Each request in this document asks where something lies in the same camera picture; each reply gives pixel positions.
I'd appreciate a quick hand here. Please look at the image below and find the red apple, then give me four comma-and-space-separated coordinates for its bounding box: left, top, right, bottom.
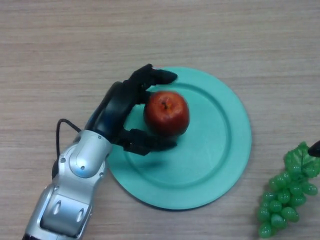
143, 91, 190, 137

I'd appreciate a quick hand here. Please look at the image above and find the green grape bunch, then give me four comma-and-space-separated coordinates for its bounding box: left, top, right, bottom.
257, 141, 320, 239

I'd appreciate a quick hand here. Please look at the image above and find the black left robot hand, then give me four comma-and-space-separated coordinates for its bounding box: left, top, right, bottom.
84, 63, 179, 157

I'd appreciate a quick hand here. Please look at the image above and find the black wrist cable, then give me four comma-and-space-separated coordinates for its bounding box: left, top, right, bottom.
51, 118, 82, 180

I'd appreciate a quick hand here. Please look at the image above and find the green round plate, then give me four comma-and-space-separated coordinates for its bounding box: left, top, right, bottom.
106, 66, 252, 211

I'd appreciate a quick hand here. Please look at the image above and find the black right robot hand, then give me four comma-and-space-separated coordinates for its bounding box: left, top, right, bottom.
307, 140, 320, 158

